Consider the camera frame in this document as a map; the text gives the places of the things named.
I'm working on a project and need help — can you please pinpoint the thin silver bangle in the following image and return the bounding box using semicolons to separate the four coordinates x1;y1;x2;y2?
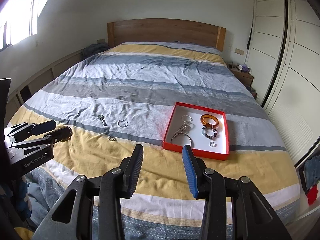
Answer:
170;132;194;147

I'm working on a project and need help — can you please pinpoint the red jewelry box tray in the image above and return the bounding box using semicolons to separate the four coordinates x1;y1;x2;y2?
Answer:
163;102;229;160

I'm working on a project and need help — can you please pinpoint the low wooden side cabinet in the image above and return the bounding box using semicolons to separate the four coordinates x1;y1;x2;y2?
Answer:
4;49;83;126

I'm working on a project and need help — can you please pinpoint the orange amber bangle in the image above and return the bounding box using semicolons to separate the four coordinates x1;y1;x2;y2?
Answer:
200;114;219;129

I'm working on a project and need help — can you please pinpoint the silver watch green dial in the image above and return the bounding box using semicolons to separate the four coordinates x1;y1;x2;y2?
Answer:
98;114;107;126

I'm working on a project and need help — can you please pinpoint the striped bed duvet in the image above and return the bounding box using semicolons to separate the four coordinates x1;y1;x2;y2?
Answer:
10;42;300;239

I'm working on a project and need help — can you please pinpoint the wooden nightstand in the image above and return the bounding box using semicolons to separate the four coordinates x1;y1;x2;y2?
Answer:
228;63;254;86

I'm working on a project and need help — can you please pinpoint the dark clothes pile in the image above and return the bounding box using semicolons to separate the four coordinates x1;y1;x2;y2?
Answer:
81;43;110;59

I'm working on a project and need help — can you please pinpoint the window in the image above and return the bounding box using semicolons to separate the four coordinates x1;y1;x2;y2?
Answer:
1;0;48;51

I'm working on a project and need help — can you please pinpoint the wooden headboard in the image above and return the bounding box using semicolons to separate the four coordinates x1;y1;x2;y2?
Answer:
107;18;226;51

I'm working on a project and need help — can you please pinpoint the white sliding wardrobe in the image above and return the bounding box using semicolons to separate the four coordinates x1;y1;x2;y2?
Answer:
246;0;319;166

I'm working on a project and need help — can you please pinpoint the dark beaded bracelet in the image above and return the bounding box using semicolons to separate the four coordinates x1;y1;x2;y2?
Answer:
201;126;219;140

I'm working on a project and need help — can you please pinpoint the silver chain necklace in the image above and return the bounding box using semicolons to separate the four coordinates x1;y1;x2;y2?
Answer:
172;122;195;138

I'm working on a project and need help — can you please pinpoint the wall power outlet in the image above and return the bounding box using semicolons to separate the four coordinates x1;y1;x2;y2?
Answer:
97;38;105;44

